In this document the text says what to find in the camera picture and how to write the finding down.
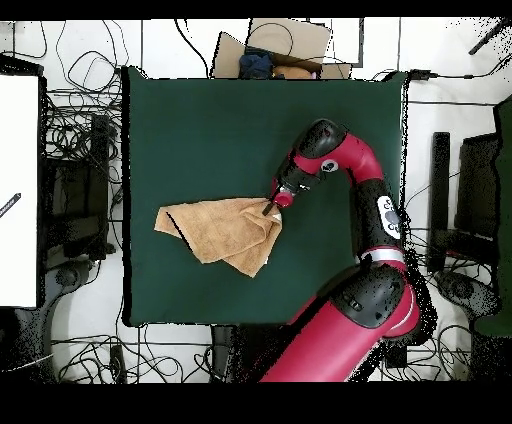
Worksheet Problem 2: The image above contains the tan terry towel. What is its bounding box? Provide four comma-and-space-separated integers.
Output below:
153, 196, 284, 279

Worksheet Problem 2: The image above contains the dark green table cloth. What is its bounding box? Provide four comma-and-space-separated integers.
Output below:
121, 65, 409, 328

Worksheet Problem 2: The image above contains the orange garment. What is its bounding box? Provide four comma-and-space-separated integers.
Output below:
272, 64, 315, 80

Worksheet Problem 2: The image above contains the dark blue garment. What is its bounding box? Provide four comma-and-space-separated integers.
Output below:
238, 46, 275, 80

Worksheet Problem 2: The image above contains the black upright bar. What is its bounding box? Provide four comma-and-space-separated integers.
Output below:
427, 131, 452, 273

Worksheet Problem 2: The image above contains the brown cardboard box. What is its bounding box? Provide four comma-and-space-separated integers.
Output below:
211, 17, 353, 80

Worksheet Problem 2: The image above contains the black equipment stand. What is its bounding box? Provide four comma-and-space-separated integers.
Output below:
41, 113, 117, 261

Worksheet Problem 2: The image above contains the black power strip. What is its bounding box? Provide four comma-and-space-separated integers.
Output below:
384, 343, 408, 369
108, 344, 128, 383

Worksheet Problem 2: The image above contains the black monitor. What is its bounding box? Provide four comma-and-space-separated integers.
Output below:
455, 133, 501, 241

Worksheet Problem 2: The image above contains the green chair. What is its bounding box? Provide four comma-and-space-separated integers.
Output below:
473, 95, 512, 337

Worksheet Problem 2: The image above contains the black marker pen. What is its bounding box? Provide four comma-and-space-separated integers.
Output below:
0, 192, 22, 219

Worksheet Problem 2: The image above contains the black tripod leg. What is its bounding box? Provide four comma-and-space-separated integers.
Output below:
468, 17, 512, 56

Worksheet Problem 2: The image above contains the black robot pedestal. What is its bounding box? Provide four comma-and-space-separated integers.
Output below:
210, 324, 277, 381

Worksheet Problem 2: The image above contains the black cable over cardboard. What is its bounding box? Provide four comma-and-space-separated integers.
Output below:
245, 21, 295, 55

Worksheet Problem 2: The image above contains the black cable tangle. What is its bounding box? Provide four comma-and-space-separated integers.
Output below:
41, 89, 123, 161

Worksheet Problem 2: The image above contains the looped black cable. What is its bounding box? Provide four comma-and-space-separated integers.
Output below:
55, 19, 131, 93

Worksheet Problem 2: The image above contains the white board with black frame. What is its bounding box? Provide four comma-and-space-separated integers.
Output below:
0, 53, 47, 309

